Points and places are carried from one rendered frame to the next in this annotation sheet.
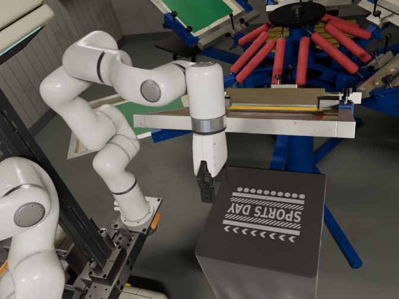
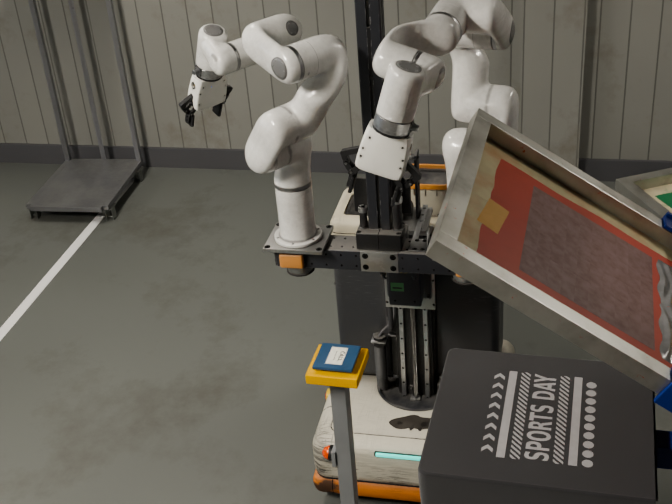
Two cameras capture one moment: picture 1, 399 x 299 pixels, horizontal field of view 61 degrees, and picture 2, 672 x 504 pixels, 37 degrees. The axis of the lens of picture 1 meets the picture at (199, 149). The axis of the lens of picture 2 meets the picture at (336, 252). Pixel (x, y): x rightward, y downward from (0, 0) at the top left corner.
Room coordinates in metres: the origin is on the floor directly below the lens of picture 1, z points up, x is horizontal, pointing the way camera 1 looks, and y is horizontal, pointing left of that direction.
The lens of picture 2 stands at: (0.07, -1.76, 2.43)
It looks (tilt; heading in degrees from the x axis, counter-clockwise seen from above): 31 degrees down; 78
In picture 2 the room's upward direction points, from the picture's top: 5 degrees counter-clockwise
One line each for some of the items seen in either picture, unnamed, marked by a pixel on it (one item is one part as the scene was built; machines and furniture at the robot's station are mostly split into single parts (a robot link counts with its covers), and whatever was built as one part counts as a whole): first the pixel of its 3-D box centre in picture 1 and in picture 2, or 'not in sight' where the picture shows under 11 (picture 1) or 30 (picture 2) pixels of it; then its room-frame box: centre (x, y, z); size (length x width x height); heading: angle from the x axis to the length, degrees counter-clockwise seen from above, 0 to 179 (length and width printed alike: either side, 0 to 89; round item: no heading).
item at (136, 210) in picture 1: (127, 198); not in sight; (0.87, 0.30, 1.21); 0.16 x 0.13 x 0.15; 63
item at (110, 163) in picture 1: (116, 165); (470, 160); (0.87, 0.28, 1.37); 0.13 x 0.10 x 0.16; 142
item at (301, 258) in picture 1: (263, 211); (543, 416); (0.86, -0.19, 0.95); 0.48 x 0.44 x 0.01; 151
